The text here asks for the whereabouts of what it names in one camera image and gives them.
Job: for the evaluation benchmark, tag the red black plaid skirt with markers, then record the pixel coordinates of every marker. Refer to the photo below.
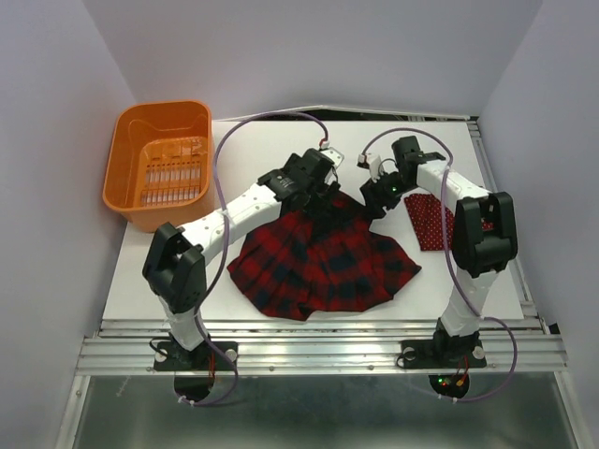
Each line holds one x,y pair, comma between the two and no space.
300,264

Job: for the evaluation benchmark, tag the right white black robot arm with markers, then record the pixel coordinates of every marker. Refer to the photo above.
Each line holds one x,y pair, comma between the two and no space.
479,239

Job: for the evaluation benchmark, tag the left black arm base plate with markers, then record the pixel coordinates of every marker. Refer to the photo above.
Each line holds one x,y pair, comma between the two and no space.
169,356

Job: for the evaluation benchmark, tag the red polka dot skirt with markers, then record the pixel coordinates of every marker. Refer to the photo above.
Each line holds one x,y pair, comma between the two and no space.
424,211

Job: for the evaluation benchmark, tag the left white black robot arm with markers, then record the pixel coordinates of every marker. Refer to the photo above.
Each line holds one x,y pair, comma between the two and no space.
175,266

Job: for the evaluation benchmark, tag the aluminium front rail frame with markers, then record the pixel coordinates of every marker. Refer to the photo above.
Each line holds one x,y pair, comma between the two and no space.
320,347

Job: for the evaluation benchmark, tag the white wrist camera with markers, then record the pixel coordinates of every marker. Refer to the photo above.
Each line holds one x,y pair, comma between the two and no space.
334,155
371,162

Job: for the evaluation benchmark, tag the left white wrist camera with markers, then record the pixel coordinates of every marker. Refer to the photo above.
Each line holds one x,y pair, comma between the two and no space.
334,155

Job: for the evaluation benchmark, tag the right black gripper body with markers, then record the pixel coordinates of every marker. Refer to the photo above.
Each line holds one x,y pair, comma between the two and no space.
388,187

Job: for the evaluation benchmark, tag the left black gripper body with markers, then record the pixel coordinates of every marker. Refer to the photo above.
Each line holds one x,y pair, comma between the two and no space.
314,204

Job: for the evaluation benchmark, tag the orange plastic bin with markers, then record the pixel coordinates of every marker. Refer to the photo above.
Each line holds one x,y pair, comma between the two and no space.
160,164

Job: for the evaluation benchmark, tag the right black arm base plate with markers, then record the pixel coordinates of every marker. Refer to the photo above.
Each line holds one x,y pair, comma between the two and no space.
431,354

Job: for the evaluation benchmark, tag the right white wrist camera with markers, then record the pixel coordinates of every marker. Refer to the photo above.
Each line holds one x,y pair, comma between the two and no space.
371,162

